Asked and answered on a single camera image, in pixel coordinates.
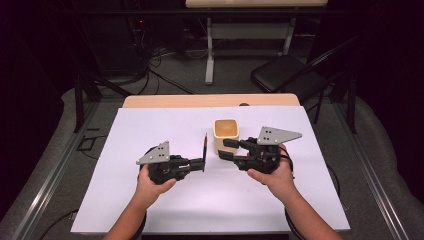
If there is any white-framed desk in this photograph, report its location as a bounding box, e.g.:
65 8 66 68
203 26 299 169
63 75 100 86
185 0 329 86

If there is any beige square cup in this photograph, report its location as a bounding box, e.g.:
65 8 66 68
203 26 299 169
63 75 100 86
213 118 240 156

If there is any person's right hand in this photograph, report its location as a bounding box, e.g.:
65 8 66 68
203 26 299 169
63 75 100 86
247 143 296 203

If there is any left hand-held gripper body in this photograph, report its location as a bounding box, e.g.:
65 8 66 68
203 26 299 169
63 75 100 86
135 140 193 185

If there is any black metal stand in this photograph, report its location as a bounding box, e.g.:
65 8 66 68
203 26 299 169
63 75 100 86
329 70 358 135
73 70 134 134

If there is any person's left hand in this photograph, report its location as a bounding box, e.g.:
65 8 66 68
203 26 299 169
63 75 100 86
134 164 178 210

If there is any black folding chair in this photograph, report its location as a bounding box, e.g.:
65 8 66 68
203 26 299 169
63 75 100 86
250 35 359 125

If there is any white table mat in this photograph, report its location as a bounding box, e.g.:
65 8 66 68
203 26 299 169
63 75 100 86
70 105 351 234

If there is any black pen with beige tip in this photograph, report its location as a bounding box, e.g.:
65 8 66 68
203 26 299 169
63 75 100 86
202 132 209 168

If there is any aluminium floor rail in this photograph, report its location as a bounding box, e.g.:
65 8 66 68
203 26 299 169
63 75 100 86
11 99 101 240
333 99 413 240

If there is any light wooden table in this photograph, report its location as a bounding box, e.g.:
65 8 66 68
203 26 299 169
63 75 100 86
122 93 301 109

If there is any bundle of floor cables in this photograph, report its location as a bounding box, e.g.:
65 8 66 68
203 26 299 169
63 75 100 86
133 43 208 96

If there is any black computer tower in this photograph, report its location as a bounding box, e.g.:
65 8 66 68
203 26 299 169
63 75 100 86
79 13 149 77

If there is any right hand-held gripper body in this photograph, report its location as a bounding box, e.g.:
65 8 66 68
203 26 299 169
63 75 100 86
233 126 303 175

